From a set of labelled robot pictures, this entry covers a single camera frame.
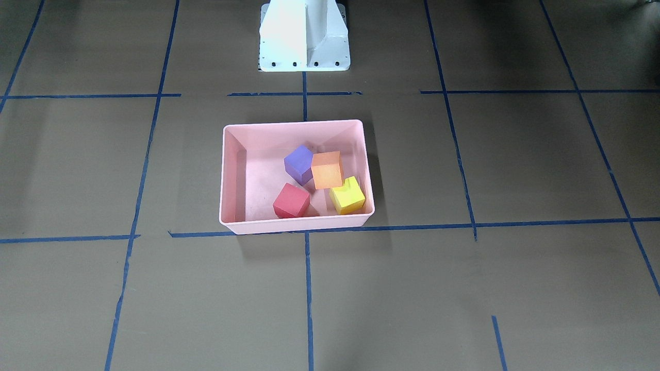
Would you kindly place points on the red foam block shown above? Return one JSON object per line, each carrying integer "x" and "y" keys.
{"x": 291, "y": 202}

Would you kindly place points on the yellow foam block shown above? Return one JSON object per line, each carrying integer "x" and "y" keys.
{"x": 349, "y": 197}

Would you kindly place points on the purple foam block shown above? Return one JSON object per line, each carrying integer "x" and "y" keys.
{"x": 298, "y": 165}

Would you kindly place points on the orange foam block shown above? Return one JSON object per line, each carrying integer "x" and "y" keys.
{"x": 327, "y": 170}

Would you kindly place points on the pink plastic bin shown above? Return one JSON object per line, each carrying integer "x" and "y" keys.
{"x": 259, "y": 196}

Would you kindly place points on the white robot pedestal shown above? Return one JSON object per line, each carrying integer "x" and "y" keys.
{"x": 303, "y": 36}

